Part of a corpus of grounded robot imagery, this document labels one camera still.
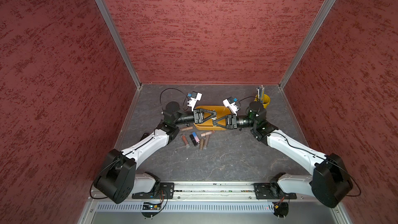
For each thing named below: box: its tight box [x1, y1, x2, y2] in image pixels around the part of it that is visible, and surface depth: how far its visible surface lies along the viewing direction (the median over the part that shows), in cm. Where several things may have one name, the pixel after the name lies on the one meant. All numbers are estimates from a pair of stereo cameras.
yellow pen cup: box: [253, 93, 271, 109], surface depth 102 cm
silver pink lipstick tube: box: [203, 134, 210, 150], surface depth 92 cm
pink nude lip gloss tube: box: [200, 130, 216, 137], surface depth 96 cm
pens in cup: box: [256, 84, 265, 104], surface depth 99 cm
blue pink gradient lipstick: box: [191, 131, 201, 144], surface depth 94 cm
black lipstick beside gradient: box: [189, 134, 198, 147], surface depth 92 cm
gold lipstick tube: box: [199, 137, 205, 151], surface depth 91 cm
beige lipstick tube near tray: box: [179, 126, 194, 132], surface depth 97 cm
